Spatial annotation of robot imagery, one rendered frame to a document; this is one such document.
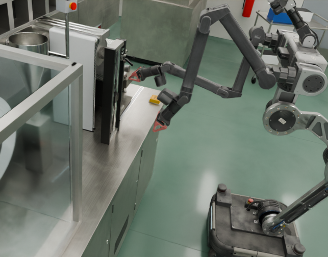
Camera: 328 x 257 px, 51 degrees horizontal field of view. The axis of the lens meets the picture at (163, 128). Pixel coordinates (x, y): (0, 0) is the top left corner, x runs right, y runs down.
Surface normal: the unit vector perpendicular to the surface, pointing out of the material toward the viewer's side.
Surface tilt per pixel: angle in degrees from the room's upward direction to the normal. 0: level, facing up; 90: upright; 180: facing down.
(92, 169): 0
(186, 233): 0
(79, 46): 90
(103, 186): 0
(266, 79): 90
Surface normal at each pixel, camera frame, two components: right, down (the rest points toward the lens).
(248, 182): 0.14, -0.82
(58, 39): -0.25, 0.51
